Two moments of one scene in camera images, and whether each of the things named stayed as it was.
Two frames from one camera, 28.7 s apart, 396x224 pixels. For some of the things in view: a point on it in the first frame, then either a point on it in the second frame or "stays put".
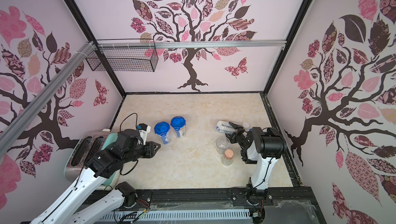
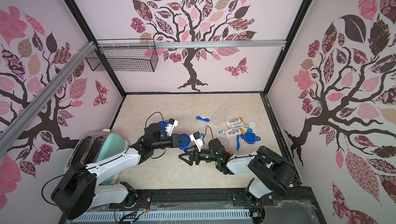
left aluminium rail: x=13 y=126 stays put
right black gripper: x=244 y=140 -> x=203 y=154
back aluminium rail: x=185 y=44 stays put
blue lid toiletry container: x=178 y=123 -> x=185 y=140
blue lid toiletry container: x=225 y=126 -> x=221 y=115
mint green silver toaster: x=84 y=145 stays put
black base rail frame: x=294 y=204 stays put
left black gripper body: x=145 y=151 -> x=166 y=142
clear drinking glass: x=222 y=143 stays put
